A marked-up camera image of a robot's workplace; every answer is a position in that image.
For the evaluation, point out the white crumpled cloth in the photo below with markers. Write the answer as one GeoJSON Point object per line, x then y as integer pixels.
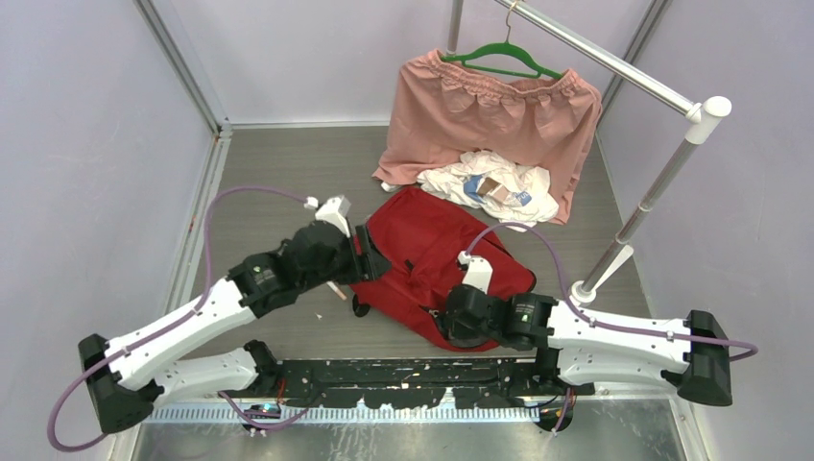
{"type": "Point", "coordinates": [505, 190]}

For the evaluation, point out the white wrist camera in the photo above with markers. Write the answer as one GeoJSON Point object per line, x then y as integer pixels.
{"type": "Point", "coordinates": [332, 211]}
{"type": "Point", "coordinates": [477, 271]}

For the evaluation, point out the white peach marker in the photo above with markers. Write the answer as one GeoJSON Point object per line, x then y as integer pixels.
{"type": "Point", "coordinates": [337, 291]}

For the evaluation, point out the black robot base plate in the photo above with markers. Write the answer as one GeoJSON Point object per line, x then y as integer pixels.
{"type": "Point", "coordinates": [407, 383]}

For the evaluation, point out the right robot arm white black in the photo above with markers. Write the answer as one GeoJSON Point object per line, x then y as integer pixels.
{"type": "Point", "coordinates": [690, 354]}

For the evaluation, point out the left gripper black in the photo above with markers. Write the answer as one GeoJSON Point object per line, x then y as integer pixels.
{"type": "Point", "coordinates": [374, 264]}

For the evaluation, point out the green clothes hanger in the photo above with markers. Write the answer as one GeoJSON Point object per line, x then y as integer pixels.
{"type": "Point", "coordinates": [506, 49]}

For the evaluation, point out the red backpack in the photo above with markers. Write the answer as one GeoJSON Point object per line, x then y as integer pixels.
{"type": "Point", "coordinates": [422, 235]}

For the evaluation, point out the silver white clothes rack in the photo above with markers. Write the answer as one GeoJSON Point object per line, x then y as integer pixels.
{"type": "Point", "coordinates": [627, 140]}

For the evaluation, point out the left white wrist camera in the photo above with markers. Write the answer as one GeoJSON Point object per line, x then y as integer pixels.
{"type": "Point", "coordinates": [332, 211]}

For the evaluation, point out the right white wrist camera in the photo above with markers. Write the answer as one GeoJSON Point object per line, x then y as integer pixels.
{"type": "Point", "coordinates": [477, 271]}

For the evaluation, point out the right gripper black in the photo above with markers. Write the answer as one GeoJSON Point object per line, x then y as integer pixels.
{"type": "Point", "coordinates": [457, 330]}

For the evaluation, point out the pink skirt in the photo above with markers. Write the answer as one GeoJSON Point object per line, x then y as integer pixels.
{"type": "Point", "coordinates": [442, 110]}

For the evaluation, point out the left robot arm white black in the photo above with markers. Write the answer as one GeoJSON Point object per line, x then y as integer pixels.
{"type": "Point", "coordinates": [132, 375]}

